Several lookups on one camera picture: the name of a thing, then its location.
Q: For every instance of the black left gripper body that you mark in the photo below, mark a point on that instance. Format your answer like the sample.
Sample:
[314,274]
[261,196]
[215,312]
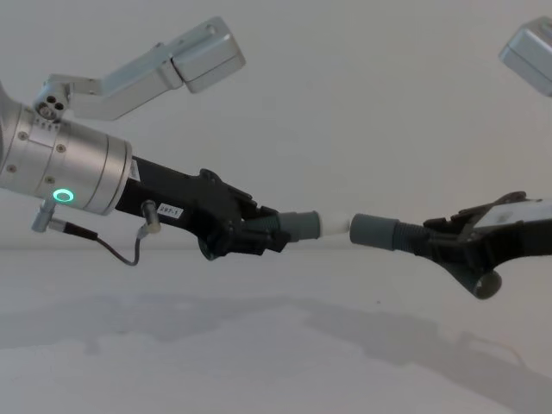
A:
[181,196]

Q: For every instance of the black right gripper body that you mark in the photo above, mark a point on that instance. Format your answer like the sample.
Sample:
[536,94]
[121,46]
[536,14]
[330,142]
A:
[522,239]

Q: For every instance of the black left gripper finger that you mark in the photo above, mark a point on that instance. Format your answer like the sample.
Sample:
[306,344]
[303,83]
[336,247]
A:
[254,206]
[246,243]

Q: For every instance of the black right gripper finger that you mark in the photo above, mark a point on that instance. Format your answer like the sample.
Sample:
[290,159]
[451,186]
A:
[470,215]
[463,252]

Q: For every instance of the white plastic connector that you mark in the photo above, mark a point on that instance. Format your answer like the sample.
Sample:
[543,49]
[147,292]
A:
[334,224]

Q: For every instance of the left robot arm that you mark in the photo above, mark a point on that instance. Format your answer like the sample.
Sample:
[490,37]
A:
[69,159]

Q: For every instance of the white table cloth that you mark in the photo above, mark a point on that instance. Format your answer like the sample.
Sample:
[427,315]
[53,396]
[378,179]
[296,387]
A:
[259,345]

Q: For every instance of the white curtain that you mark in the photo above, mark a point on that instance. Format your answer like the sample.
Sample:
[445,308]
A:
[345,108]

